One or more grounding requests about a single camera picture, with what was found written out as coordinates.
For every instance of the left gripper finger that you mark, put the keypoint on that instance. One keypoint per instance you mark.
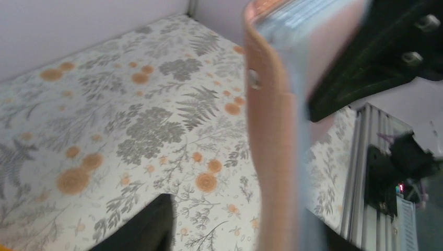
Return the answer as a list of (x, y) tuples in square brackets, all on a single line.
[(149, 230)]

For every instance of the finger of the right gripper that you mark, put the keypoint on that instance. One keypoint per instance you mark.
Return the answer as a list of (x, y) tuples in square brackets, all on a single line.
[(398, 42)]

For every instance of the tan leather card holder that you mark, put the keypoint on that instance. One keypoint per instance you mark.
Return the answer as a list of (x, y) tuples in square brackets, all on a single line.
[(289, 47)]

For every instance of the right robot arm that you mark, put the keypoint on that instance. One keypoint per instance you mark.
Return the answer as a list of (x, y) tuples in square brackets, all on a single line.
[(407, 160)]

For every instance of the floral table cloth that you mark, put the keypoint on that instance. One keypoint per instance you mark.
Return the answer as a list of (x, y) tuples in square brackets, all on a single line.
[(87, 142)]

